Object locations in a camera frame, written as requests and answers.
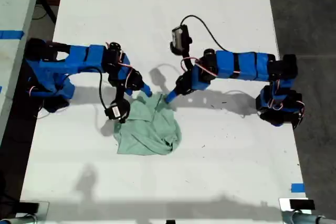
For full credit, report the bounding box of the pale green T-shirt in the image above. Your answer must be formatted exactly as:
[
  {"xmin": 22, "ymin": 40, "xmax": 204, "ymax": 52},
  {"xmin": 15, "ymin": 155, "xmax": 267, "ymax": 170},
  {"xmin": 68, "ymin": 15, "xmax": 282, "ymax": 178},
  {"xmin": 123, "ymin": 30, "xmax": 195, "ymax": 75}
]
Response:
[{"xmin": 113, "ymin": 91, "xmax": 183, "ymax": 156}]

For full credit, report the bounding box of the pale side table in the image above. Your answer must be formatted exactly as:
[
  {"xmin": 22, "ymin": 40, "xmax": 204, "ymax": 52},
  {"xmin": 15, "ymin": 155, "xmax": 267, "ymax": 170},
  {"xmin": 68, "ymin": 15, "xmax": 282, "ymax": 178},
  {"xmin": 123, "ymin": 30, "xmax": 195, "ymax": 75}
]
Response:
[{"xmin": 0, "ymin": 0, "xmax": 45, "ymax": 141}]

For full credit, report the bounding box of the blue tape strip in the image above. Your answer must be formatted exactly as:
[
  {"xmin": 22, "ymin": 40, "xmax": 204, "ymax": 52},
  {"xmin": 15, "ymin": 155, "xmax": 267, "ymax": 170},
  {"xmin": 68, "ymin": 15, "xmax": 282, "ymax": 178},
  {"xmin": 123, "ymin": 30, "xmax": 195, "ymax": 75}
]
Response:
[
  {"xmin": 0, "ymin": 30, "xmax": 25, "ymax": 40},
  {"xmin": 290, "ymin": 183, "xmax": 306, "ymax": 194}
]

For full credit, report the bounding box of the small black box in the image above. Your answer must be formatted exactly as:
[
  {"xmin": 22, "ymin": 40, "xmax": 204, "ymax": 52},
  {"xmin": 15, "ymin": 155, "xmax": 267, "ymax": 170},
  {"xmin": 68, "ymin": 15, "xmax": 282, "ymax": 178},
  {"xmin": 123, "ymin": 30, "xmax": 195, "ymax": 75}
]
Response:
[
  {"xmin": 278, "ymin": 197, "xmax": 316, "ymax": 212},
  {"xmin": 18, "ymin": 201, "xmax": 50, "ymax": 216}
]

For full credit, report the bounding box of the grey pipe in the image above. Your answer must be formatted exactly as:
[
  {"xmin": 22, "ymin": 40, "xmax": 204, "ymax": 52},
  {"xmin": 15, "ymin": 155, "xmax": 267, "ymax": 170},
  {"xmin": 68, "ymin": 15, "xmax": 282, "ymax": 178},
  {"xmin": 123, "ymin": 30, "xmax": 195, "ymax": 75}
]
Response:
[{"xmin": 282, "ymin": 211, "xmax": 336, "ymax": 224}]

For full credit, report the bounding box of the short black camera stalk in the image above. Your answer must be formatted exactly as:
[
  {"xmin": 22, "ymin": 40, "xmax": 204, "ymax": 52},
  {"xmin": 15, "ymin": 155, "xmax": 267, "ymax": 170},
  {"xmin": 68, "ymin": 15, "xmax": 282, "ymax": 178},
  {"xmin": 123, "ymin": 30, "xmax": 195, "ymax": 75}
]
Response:
[
  {"xmin": 180, "ymin": 50, "xmax": 195, "ymax": 74},
  {"xmin": 114, "ymin": 83, "xmax": 126, "ymax": 104}
]

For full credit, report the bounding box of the black camera box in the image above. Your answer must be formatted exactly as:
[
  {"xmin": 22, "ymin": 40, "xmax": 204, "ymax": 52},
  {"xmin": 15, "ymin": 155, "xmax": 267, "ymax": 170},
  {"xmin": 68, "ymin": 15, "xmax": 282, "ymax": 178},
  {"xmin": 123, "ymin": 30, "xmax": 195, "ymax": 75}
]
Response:
[
  {"xmin": 170, "ymin": 24, "xmax": 193, "ymax": 56},
  {"xmin": 104, "ymin": 100, "xmax": 131, "ymax": 124}
]

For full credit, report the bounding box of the black camera cable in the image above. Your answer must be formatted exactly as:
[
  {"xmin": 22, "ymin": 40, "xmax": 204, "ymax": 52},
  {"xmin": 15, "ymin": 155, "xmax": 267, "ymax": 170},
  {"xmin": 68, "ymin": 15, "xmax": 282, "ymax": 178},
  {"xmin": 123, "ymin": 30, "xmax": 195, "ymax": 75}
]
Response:
[
  {"xmin": 89, "ymin": 66, "xmax": 112, "ymax": 112},
  {"xmin": 180, "ymin": 15, "xmax": 229, "ymax": 52}
]

